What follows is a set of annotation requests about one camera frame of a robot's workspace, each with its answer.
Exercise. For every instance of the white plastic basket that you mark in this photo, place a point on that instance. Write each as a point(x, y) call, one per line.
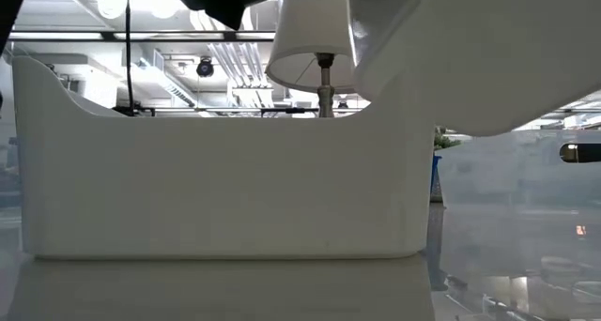
point(225, 185)
point(469, 53)

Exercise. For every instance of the blue perforated plastic basket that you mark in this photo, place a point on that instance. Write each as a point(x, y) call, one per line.
point(436, 175)

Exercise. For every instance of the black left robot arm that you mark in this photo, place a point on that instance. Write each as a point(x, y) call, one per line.
point(7, 2)

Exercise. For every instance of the black round ceiling fixture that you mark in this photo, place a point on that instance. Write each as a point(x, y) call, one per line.
point(205, 68)

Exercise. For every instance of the white shade table lamp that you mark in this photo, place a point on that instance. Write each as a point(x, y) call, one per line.
point(310, 30)

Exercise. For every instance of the black ceiling beam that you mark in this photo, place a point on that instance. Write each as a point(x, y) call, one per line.
point(141, 35)

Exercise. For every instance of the green succulent plant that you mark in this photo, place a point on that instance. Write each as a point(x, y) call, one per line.
point(443, 142)

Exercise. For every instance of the clear plastic basket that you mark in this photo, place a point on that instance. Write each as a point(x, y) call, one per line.
point(507, 171)

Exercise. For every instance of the black ceiling rail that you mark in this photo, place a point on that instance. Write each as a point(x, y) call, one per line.
point(282, 110)

